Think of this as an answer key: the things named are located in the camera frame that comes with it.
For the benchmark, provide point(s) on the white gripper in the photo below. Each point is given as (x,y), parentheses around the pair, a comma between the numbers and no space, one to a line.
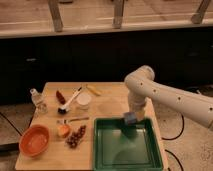
(137,104)

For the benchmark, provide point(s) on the blue-grey sponge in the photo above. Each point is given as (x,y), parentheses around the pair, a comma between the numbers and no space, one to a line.
(129,118)

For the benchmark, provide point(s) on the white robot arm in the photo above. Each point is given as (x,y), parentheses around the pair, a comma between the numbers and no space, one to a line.
(141,85)

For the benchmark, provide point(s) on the green plastic tray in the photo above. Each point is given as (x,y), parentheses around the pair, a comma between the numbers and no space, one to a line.
(121,147)

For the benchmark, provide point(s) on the yellow banana toy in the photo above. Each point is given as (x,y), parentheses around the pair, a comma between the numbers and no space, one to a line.
(93,90)

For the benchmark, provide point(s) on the white plastic cup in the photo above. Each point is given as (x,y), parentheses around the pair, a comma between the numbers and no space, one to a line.
(83,101)

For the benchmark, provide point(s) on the purple grape bunch toy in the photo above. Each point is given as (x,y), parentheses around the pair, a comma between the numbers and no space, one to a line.
(75,138)

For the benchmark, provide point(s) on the metal spoon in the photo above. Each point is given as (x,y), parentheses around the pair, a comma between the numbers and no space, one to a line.
(66,121)

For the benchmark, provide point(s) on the dark red sausage toy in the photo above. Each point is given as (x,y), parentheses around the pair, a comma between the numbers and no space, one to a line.
(60,97)

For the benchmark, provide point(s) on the clear plastic bottle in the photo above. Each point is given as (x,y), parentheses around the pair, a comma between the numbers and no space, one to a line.
(38,101)

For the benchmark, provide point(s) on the orange bowl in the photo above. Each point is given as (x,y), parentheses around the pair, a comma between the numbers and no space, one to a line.
(34,140)

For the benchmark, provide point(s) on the wooden post right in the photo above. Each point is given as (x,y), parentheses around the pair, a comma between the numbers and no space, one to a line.
(198,16)

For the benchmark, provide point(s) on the wooden post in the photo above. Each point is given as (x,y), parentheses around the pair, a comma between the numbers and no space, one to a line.
(118,13)
(55,14)
(198,16)

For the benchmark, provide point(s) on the wooden post middle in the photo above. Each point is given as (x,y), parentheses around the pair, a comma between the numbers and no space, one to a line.
(118,13)

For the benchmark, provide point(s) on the wooden post left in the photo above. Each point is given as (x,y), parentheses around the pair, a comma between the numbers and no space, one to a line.
(55,14)

